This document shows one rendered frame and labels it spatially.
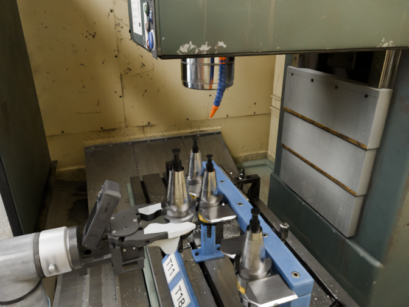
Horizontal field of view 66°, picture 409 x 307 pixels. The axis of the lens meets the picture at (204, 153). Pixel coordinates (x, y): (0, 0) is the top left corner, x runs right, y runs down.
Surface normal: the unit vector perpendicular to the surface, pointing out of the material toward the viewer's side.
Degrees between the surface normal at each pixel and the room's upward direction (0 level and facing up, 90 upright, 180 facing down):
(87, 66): 90
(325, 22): 90
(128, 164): 24
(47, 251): 49
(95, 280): 8
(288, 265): 0
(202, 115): 90
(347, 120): 90
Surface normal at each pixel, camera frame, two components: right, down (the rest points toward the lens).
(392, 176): -0.95, 0.13
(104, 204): 0.26, 0.40
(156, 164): 0.12, -0.68
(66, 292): -0.04, -0.96
